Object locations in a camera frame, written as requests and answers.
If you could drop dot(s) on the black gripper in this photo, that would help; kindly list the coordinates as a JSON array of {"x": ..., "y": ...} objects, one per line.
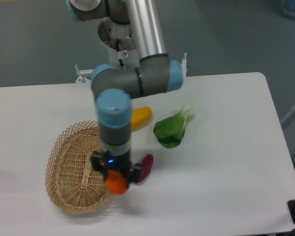
[{"x": 104, "y": 162}]

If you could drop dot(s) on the orange fruit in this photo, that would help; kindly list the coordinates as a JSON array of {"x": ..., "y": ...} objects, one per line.
[{"x": 116, "y": 183}]

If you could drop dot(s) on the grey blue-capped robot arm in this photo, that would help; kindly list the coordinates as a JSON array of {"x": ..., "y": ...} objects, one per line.
[{"x": 113, "y": 88}]

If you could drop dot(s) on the woven wicker basket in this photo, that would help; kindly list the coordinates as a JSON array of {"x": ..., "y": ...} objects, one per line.
[{"x": 70, "y": 181}]

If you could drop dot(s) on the purple sweet potato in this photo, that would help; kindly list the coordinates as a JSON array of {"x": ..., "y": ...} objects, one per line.
[{"x": 147, "y": 163}]

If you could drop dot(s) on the yellow mango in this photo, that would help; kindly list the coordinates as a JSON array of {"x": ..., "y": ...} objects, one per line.
[{"x": 140, "y": 116}]

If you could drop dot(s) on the green bok choy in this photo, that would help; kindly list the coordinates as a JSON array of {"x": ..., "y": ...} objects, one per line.
[{"x": 170, "y": 131}]

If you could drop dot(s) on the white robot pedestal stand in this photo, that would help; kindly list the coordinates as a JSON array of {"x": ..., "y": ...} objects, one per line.
[{"x": 126, "y": 46}]

